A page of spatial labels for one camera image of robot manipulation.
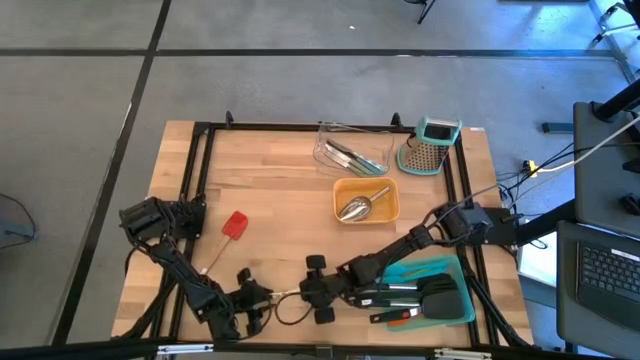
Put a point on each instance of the black stand leg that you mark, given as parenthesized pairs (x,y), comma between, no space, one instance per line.
(426,11)

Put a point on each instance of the silver metal bracket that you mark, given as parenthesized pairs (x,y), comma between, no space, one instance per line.
(185,349)
(465,355)

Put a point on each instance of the clear plastic bin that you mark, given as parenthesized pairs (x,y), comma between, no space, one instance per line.
(325,131)

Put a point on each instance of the solid black turner steel neck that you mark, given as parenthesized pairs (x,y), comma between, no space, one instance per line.
(445,306)

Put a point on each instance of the black horizontal rail bar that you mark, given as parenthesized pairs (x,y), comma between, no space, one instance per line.
(75,350)

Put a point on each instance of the black desk leg bar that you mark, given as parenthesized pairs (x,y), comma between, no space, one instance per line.
(545,222)

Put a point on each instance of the orange silicone spatula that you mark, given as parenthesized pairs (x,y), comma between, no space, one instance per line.
(400,322)

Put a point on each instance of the small teal silicone spatula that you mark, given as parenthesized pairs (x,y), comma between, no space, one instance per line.
(400,277)

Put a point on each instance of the grey side table top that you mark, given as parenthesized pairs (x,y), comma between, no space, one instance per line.
(600,175)

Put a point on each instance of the black stand pole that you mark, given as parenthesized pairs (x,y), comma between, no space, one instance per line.
(620,105)

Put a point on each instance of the metal scoop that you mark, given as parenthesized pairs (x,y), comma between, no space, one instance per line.
(355,209)

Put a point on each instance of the dark metal foot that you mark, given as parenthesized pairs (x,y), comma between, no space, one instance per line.
(555,128)

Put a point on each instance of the white box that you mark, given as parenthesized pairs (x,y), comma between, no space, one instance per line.
(537,260)

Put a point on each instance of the yellow plastic bin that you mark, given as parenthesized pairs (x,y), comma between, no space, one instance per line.
(345,187)

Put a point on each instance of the black aluminium table frame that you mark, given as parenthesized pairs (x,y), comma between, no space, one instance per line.
(250,126)

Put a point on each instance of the steel box grater teal trim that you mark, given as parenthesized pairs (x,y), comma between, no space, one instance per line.
(430,150)

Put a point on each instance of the long teal utensil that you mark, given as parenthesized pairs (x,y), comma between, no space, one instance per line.
(430,264)

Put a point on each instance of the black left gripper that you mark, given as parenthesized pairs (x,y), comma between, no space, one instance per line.
(250,300)

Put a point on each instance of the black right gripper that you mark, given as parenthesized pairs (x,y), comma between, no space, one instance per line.
(325,290)

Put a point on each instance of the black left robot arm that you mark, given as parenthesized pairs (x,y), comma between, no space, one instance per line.
(185,275)

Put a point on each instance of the grey laptop black keyboard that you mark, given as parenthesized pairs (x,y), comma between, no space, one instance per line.
(607,275)

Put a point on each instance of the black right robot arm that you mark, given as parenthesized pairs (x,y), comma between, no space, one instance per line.
(400,250)

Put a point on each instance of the translucent teal plastic bin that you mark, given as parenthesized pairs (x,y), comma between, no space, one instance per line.
(468,300)

